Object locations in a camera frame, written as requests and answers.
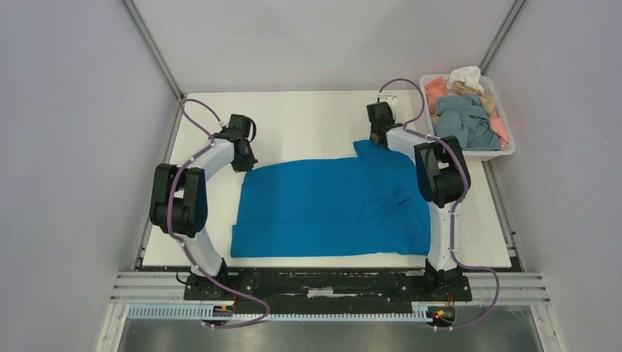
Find bright blue t shirt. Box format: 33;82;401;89
230;141;431;258

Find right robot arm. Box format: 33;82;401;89
366;101;470;299

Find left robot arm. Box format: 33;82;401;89
149;114;257;299

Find pink t shirt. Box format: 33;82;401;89
424;77;449;115

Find grey blue t shirt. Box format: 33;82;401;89
433;95;501;151

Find beige t shirt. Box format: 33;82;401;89
451;81;497;117

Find white t shirt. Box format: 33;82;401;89
446;66;484;95

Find white plastic basket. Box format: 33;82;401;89
420;73;516;161

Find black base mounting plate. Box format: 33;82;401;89
183;267;472;315

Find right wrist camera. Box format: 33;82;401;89
378;95;398;109

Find right aluminium frame post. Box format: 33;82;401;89
479;0;528;75

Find aluminium frame post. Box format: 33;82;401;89
479;0;528;75
120;0;185;101

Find left aluminium frame post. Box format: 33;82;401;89
120;0;185;101

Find white slotted cable duct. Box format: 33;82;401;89
127;304;448;323

